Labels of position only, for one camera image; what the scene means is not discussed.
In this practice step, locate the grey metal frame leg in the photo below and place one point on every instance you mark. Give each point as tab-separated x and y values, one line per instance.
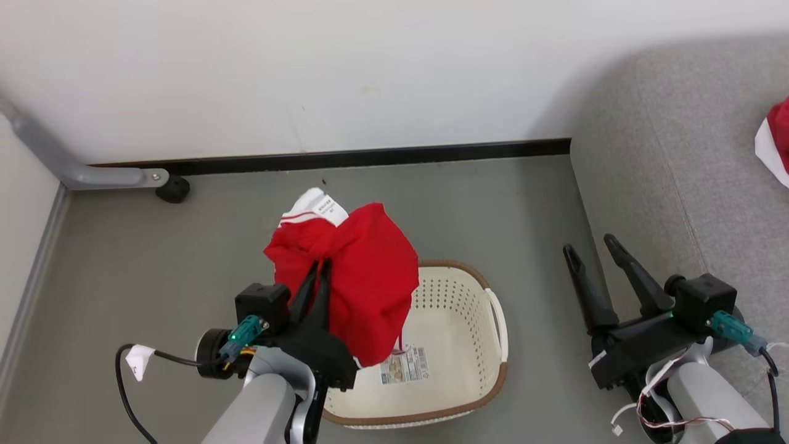
55	160

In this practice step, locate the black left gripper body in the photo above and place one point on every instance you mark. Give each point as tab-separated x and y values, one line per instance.
323	357

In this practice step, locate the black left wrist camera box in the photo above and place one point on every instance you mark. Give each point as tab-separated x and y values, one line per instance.
262	303

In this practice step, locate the black rubber foot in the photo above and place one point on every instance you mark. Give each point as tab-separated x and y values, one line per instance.
173	189

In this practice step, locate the cream perforated laundry basket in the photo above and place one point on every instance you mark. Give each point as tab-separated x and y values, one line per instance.
456	345

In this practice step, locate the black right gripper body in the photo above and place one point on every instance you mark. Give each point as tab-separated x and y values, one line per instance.
641	348

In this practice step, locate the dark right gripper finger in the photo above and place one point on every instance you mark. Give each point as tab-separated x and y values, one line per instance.
592	296
644	283

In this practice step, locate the black baseboard strip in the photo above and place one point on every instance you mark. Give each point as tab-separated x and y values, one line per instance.
345	159

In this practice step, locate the grey skirting strip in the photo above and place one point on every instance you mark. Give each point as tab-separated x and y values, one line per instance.
31	290

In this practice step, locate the printed basket label sticker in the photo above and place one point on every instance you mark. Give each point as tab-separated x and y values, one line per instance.
404	365

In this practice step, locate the red garment with striped collar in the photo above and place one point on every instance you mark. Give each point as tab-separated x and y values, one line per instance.
370	277

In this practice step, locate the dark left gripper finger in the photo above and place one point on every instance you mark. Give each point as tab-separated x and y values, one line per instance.
305	296
322	302

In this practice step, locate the grey fabric sofa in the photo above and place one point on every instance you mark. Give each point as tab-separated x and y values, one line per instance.
690	185

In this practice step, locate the red and white garment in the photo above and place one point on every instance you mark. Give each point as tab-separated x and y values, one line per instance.
778	145

